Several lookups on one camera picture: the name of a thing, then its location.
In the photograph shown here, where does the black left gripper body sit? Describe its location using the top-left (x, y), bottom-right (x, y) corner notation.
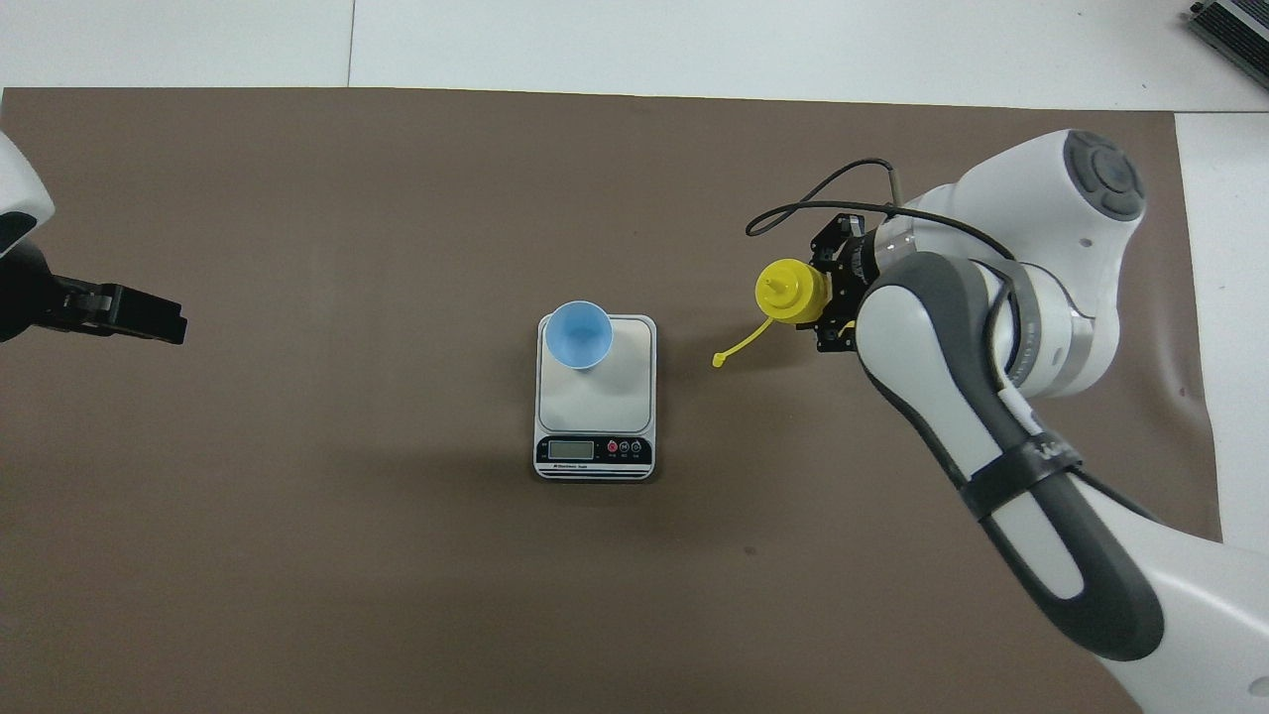
top-left (0, 243), bottom-right (64, 344)

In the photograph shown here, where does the white digital kitchen scale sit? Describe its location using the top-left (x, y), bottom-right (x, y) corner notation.
top-left (533, 313), bottom-right (658, 483)

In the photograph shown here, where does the yellow squeeze seasoning bottle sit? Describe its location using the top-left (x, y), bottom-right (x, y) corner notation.
top-left (712, 259), bottom-right (832, 369)

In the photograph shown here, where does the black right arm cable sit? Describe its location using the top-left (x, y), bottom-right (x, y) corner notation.
top-left (746, 159), bottom-right (1022, 291)

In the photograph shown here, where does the black velcro cable strap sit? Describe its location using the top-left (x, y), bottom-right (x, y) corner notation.
top-left (965, 441), bottom-right (1084, 524)

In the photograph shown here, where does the brown table mat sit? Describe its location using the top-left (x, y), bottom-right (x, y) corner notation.
top-left (0, 87), bottom-right (1245, 714)

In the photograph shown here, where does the light blue plastic cup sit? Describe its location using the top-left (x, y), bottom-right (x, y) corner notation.
top-left (543, 300), bottom-right (615, 372)

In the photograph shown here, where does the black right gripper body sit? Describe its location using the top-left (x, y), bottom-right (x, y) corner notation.
top-left (838, 226), bottom-right (879, 328)

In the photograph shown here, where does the grey ribbed metal device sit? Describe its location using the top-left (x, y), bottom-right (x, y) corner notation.
top-left (1190, 0), bottom-right (1269, 92)

